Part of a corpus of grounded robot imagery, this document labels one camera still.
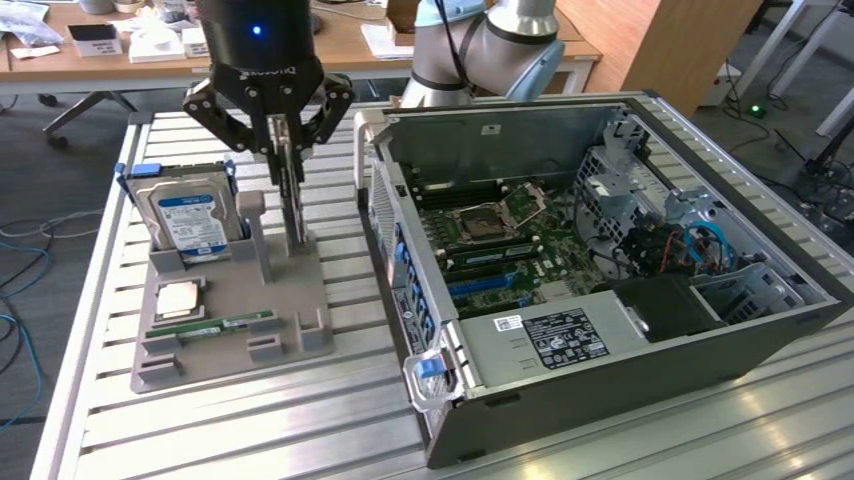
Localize silver disk bay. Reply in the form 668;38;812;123
686;259;808;326

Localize light blue wire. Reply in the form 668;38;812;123
683;219;735;274

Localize open dark grey PC case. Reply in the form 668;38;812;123
351;97;848;470

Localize blue case latch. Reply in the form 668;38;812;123
413;349;445;384

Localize small plain white box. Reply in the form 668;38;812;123
180;27;207;59

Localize hard disk in blue caddy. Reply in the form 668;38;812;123
113;153;243;265

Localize grey plastic parts rack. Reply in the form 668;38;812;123
128;188;336;396

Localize brown cardboard box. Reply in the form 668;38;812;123
384;0;421;36

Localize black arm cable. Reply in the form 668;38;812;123
432;0;479;96

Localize CPU socket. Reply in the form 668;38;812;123
456;202;512;246

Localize grey power supply unit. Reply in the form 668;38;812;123
456;290;652;391

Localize white box with black top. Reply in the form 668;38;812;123
65;23;125;57

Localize silver metal drive cage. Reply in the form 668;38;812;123
571;118;728;251

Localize red wire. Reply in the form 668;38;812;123
658;227;676;274

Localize green RAM stick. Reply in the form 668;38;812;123
144;310;275;340

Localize wooden cabinet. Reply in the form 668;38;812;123
552;0;766;116

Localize stack of white papers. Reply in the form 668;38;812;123
359;22;419;62

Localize metal socket cover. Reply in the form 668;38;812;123
499;180;552;226

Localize white floor device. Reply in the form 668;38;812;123
710;62;742;109

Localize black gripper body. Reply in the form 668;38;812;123
196;0;328;121

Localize white floor cable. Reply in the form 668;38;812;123
0;207;105;241

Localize silver CPU chip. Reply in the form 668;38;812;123
152;284;201;321

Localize blue floor cable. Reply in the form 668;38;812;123
0;239;52;431

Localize clear plastic bag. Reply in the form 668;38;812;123
0;0;65;49

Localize graphics card with metal bracket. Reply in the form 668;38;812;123
269;115;312;247

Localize light wood office desk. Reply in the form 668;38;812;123
0;4;241;146
236;0;602;109

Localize RAM stick with blue label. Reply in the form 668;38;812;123
443;242;542;266

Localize white table frame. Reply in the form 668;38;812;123
730;0;854;101

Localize white box with round hole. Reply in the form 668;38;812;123
127;27;188;64

